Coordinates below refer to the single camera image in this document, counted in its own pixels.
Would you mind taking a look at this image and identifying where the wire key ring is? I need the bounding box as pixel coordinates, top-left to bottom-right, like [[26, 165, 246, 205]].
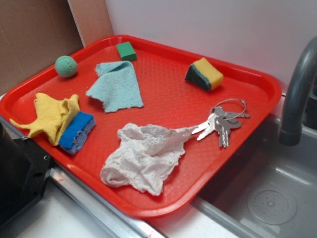
[[214, 98, 248, 123]]

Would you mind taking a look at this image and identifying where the silver key bunch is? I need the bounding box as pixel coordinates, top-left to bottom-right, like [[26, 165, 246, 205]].
[[192, 106, 251, 148]]

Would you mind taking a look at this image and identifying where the red plastic tray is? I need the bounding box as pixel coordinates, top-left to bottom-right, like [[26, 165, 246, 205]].
[[0, 35, 282, 219]]

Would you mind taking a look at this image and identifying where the brown cardboard panel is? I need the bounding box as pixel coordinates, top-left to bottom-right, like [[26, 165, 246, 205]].
[[0, 0, 83, 94]]

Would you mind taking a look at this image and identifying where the blue sponge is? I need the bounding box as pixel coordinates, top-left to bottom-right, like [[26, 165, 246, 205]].
[[58, 111, 96, 155]]

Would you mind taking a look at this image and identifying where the grey sink basin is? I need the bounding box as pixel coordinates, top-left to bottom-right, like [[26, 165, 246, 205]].
[[192, 116, 317, 238]]

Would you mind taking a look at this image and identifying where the white crumpled cloth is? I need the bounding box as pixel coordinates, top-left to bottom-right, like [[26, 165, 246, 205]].
[[100, 123, 195, 196]]

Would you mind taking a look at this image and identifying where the green textured ball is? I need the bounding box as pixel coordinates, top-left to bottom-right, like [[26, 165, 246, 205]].
[[55, 56, 78, 78]]

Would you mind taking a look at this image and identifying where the grey faucet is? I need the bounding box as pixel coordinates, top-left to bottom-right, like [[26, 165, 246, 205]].
[[278, 37, 317, 146]]

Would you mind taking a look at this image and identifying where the light blue cloth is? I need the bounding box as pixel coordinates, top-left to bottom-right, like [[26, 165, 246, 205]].
[[86, 61, 144, 113]]

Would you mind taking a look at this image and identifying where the yellow cloth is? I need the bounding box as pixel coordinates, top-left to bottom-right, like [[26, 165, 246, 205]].
[[10, 93, 80, 146]]

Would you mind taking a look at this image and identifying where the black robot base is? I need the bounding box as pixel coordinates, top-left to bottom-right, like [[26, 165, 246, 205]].
[[0, 125, 52, 229]]

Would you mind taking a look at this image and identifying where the green block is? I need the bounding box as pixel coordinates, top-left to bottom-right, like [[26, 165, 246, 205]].
[[116, 42, 137, 61]]

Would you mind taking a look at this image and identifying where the yellow and green sponge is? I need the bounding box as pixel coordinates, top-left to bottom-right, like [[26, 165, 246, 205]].
[[185, 58, 224, 92]]

